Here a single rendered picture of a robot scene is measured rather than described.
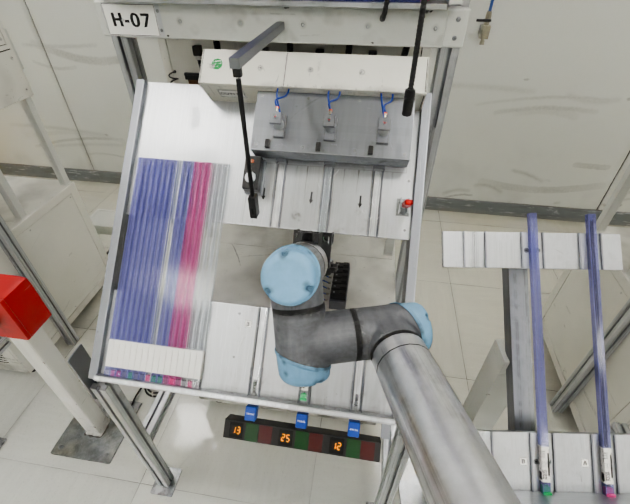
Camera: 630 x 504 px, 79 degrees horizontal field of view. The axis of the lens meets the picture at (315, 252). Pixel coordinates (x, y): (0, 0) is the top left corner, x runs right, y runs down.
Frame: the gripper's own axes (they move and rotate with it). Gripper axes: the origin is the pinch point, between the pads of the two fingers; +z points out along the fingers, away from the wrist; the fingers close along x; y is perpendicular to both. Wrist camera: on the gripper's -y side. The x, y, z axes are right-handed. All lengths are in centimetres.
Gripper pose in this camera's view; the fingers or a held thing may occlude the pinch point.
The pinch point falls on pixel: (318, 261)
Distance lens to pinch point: 83.0
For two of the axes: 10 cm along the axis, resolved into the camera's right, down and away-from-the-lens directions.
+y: 0.8, -9.9, -1.0
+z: 1.3, -0.9, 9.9
